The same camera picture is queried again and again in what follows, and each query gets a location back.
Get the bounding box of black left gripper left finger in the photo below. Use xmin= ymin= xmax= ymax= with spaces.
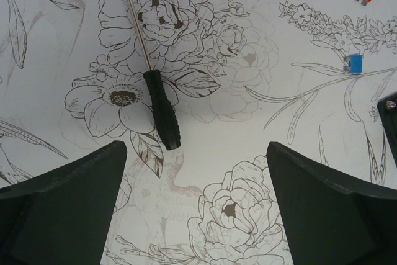
xmin=1 ymin=141 xmax=127 ymax=265

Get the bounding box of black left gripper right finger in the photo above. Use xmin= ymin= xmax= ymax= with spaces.
xmin=267 ymin=142 xmax=396 ymax=264

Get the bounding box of black fuse box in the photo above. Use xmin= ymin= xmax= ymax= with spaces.
xmin=377 ymin=93 xmax=397 ymax=163

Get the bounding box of blue blade fuse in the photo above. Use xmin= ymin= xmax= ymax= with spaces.
xmin=344 ymin=54 xmax=363 ymax=74

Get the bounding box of black handled screwdriver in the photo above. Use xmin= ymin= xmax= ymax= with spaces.
xmin=127 ymin=0 xmax=181 ymax=150

